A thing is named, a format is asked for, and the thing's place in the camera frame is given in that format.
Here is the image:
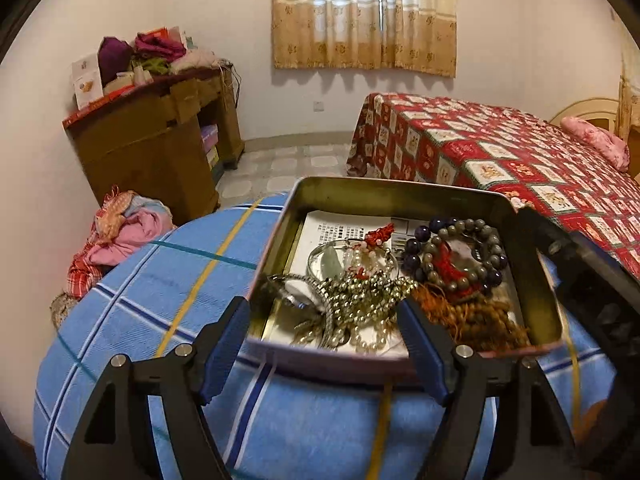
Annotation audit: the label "bed with red quilt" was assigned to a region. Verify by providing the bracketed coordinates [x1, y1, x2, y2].
[346, 92, 640, 282]

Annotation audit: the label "brown bead tassel necklace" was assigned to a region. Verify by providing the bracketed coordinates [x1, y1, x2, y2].
[414, 284, 532, 355]

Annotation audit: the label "white printed box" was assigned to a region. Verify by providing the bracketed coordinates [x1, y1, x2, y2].
[71, 52, 105, 111]

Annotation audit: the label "red charm ornament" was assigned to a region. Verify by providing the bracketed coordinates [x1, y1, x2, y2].
[364, 223, 397, 250]

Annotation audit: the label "purple bead bracelet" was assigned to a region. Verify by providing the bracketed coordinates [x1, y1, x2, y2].
[402, 216, 507, 287]

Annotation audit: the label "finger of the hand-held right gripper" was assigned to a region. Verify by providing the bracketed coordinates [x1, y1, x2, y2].
[514, 205, 593, 288]

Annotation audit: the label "pile of clothes on floor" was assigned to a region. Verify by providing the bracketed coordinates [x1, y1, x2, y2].
[49, 186, 177, 313]

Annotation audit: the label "printed paper sheet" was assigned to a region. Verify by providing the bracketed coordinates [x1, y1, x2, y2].
[289, 210, 417, 283]

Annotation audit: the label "grey bead bracelet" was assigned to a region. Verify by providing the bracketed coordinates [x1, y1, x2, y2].
[419, 218, 509, 298]

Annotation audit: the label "flat red box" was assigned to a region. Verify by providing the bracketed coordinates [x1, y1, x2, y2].
[62, 84, 147, 129]

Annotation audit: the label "pink floral pillow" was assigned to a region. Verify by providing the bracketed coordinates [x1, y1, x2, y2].
[559, 115, 631, 171]

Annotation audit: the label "pink metal tin box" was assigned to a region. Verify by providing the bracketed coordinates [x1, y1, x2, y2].
[245, 176, 569, 362]

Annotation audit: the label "white pearl necklace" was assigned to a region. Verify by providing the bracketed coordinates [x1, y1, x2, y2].
[344, 249, 407, 356]

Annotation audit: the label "silver wristwatch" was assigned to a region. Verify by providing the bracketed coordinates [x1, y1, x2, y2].
[266, 273, 327, 312]

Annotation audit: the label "pink boxes in desk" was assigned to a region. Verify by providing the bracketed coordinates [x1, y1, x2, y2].
[199, 124, 221, 173]

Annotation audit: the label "pile of clothes on desk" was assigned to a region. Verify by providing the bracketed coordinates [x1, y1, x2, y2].
[97, 26, 227, 87]

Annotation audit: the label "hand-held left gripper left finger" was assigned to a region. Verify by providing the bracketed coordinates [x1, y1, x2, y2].
[60, 296, 252, 480]

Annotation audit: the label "brown wooden desk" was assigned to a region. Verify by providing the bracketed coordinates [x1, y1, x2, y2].
[62, 67, 246, 227]

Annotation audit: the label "cream bed headboard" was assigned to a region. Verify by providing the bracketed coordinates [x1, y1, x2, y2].
[548, 97, 624, 136]

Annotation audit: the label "beige floral curtain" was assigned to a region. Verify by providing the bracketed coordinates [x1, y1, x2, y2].
[271, 0, 459, 79]

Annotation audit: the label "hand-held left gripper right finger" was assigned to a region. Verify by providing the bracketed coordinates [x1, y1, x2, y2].
[396, 299, 584, 480]

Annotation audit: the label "gold bead chain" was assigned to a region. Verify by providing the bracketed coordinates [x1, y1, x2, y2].
[292, 269, 420, 347]

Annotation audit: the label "blue plaid blanket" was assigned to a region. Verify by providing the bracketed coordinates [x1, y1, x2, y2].
[32, 192, 622, 480]

